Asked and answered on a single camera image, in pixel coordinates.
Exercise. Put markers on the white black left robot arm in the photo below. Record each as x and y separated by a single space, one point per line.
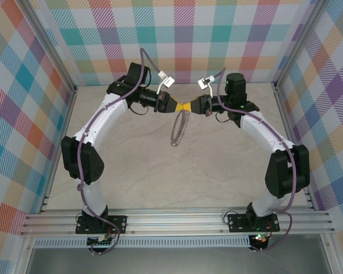
103 120

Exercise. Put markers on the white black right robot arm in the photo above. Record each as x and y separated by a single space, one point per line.
263 134

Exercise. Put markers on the aluminium front rail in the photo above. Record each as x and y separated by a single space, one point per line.
174 221

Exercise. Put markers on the aluminium side rail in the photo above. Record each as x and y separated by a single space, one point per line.
286 122
68 114

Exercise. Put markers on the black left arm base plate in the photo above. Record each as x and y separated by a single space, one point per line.
117 224

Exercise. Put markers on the grey metal lower shelf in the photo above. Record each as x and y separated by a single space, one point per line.
174 262

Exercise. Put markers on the aluminium corner post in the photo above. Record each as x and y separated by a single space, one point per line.
297 42
50 42

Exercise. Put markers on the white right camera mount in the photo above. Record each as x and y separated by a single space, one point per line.
211 92

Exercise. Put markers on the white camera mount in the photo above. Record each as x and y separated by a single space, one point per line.
211 92
160 88

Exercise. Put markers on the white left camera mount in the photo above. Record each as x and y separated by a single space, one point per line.
160 88

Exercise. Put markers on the small controller board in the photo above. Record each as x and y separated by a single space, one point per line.
260 241
101 242

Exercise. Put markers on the aluminium frame leg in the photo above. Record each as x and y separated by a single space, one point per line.
330 257
24 257

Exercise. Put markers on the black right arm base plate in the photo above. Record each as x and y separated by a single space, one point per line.
237 222

